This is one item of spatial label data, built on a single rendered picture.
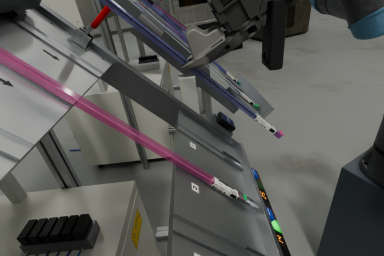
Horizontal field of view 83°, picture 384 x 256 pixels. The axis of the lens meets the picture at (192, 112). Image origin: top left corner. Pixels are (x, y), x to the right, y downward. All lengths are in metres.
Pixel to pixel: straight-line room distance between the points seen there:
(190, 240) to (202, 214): 0.05
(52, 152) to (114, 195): 0.21
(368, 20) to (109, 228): 0.67
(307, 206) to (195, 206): 1.14
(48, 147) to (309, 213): 1.24
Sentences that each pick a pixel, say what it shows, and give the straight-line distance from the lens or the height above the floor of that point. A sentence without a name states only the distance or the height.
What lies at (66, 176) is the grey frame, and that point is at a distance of 0.79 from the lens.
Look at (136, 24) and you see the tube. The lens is 0.40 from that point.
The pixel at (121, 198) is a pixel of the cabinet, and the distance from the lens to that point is 0.70.
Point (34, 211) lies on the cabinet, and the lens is 0.81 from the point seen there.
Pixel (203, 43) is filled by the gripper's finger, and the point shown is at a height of 1.03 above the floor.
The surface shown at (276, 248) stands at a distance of 0.43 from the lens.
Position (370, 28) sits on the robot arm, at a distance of 0.46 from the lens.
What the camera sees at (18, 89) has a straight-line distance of 0.34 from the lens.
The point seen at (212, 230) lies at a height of 0.81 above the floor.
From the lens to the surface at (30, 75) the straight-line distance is 0.35.
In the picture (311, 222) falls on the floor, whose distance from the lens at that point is 1.40.
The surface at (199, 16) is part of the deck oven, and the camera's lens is 3.83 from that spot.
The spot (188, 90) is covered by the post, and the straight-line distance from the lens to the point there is 0.80.
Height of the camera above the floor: 1.11
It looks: 29 degrees down
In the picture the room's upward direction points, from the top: 8 degrees counter-clockwise
